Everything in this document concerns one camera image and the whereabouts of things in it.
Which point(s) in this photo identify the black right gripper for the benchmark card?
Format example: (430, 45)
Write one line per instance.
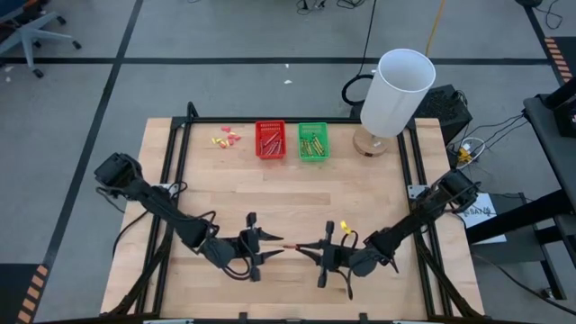
(346, 261)

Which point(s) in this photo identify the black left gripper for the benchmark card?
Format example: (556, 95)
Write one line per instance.
(225, 252)

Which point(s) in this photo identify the green crayon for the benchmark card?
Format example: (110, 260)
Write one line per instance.
(302, 149)
(306, 150)
(311, 150)
(313, 136)
(321, 145)
(316, 147)

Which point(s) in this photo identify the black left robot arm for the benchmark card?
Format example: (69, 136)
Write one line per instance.
(157, 204)

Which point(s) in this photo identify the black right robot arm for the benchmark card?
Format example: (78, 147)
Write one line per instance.
(418, 216)

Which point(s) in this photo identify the red plastic basket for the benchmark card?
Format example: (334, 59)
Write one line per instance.
(261, 128)

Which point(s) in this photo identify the green plastic basket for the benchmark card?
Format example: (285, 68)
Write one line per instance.
(306, 128)

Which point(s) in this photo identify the white printed paper sheet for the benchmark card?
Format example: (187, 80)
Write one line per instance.
(483, 227)

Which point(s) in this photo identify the white shade wooden base lamp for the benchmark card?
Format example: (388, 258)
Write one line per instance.
(396, 90)

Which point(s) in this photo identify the black perforated box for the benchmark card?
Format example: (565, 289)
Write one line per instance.
(443, 112)

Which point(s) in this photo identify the orange striped black floor mat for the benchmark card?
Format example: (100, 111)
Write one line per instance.
(558, 58)
(31, 292)

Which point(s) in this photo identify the black side workstation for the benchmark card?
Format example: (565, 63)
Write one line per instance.
(551, 148)

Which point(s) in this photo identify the black device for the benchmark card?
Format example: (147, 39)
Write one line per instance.
(566, 119)

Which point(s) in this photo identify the grey base office chair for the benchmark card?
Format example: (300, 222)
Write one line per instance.
(29, 30)

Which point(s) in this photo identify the black metal table frame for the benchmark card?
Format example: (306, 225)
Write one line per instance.
(211, 120)

